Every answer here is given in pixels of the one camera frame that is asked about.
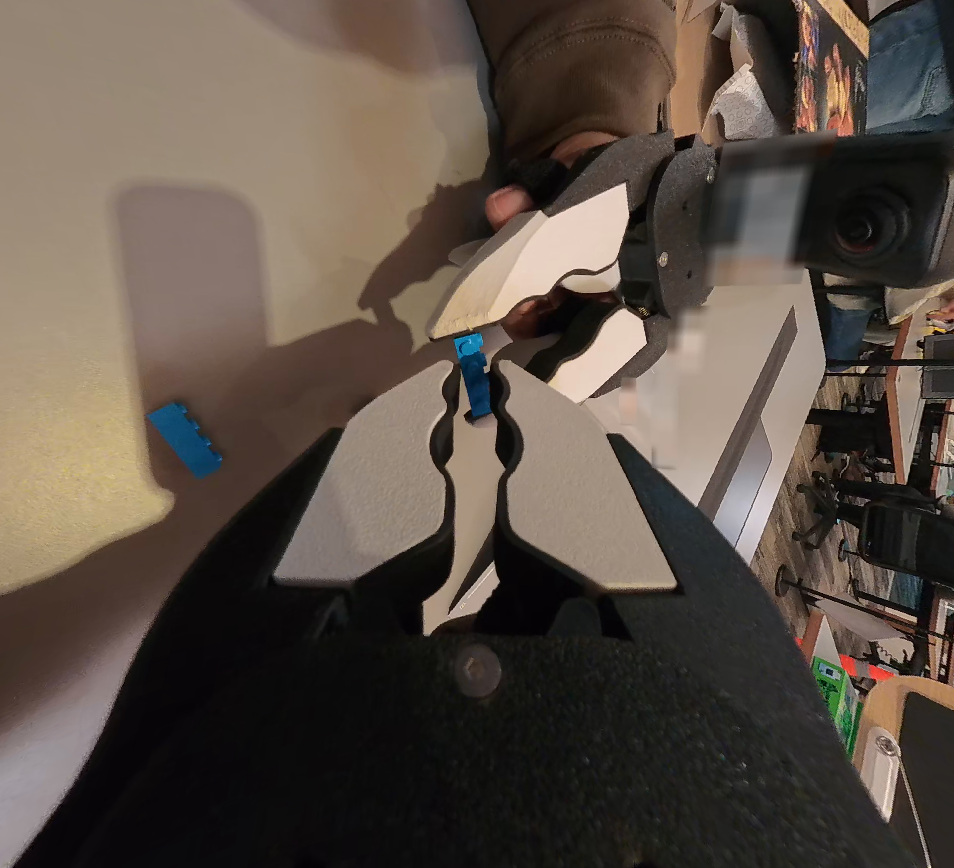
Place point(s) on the light green toy box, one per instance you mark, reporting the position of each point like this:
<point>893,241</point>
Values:
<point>838,704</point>

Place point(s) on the red orange plastic piece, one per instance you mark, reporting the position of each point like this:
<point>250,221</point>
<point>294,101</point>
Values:
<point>868,668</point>

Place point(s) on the grey desk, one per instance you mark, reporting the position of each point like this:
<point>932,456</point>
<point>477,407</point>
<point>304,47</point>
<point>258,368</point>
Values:
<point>223,100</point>

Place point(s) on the dark printed toy box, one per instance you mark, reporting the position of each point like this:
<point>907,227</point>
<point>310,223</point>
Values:
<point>831,63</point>

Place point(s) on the long blue brick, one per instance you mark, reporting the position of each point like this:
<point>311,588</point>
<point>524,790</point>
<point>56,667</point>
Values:
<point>473,376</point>

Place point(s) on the wood-edged black table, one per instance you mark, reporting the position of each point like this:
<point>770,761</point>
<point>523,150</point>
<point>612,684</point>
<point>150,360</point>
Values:
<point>924,771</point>

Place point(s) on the black office chair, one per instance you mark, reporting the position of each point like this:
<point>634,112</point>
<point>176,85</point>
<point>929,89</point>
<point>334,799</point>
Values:
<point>902,532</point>

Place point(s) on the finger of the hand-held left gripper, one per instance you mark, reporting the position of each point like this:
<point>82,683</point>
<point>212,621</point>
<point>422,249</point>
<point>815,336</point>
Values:
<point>566,234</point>
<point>607,354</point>

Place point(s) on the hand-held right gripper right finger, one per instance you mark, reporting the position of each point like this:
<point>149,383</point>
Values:
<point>589,510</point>

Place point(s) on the cardboard box with barcode label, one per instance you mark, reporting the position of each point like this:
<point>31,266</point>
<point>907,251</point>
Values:
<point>708,48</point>

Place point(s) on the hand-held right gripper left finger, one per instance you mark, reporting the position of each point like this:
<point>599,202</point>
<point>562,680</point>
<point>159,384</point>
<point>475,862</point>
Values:
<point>365,503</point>

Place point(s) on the small blue brick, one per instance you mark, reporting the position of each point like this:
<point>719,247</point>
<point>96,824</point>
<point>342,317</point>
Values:
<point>186,439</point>

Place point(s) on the person's left forearm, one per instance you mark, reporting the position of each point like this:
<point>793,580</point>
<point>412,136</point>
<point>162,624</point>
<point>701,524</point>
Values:
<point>566,26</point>

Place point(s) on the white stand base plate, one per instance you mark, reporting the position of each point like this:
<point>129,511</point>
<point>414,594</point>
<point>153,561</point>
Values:
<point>883,771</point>

